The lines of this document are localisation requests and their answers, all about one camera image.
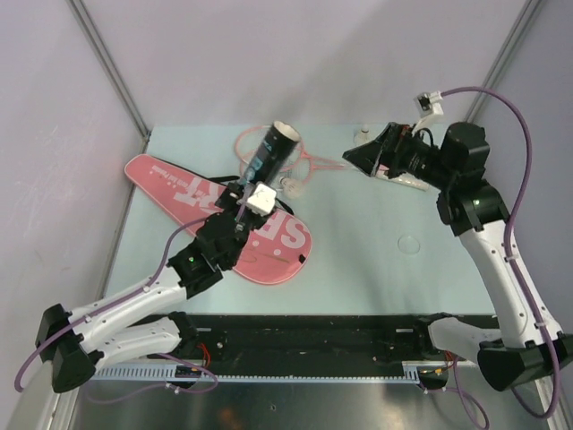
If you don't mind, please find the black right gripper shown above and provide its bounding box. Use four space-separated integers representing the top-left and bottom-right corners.
343 122 454 190

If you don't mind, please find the grey cable duct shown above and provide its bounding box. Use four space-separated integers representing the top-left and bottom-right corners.
91 361 449 384

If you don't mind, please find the white shuttlecock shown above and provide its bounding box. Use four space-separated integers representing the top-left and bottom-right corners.
279 176 304 200
354 125 371 146

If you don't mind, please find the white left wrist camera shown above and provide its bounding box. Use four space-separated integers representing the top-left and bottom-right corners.
245 182 277 216

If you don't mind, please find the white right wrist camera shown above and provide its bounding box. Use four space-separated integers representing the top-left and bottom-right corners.
413 91 444 133

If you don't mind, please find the pink badminton racket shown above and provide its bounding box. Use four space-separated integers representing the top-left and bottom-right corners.
235 126 431 193
239 151 390 188

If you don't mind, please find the pink badminton racket lower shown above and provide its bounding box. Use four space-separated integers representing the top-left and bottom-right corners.
239 151 390 188

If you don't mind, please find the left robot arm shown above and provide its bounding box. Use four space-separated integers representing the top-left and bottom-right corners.
36 182 277 393

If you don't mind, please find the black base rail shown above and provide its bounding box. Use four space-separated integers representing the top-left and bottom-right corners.
147 313 471 364

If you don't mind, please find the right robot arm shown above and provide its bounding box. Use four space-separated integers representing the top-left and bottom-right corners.
343 122 572 391

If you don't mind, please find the pink badminton racket upper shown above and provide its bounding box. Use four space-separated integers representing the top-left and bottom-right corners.
235 126 431 193

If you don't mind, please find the black shuttlecock tube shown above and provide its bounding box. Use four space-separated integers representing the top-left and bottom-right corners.
238 121 302 185

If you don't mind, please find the pink racket bag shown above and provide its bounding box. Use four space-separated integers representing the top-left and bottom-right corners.
124 153 313 286

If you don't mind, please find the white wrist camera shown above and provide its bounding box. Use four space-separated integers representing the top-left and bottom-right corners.
245 182 277 216
413 91 444 133

